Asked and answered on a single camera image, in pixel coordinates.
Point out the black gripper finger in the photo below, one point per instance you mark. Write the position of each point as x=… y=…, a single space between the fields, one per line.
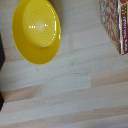
x=1 y=101
x=1 y=51

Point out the yellow plastic bowl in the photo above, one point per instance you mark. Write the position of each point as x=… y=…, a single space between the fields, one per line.
x=36 y=28

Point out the red patterned food box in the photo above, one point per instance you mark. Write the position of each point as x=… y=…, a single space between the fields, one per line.
x=113 y=20

